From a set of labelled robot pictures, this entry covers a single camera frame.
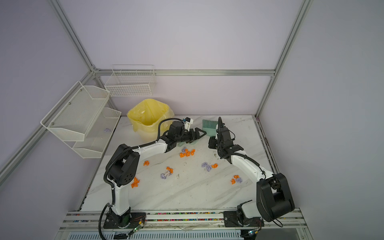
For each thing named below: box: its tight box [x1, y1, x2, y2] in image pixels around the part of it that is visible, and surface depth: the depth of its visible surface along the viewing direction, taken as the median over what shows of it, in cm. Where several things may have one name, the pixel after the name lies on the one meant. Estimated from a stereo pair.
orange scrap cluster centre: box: [179, 148, 196, 158], surface depth 100 cm
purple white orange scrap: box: [160, 166, 174, 180], surface depth 90 cm
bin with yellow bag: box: [126, 98, 175, 142], surface depth 94 cm
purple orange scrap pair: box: [201, 162, 219, 172], surface depth 94 cm
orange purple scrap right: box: [230, 175, 243, 185], surface depth 88 cm
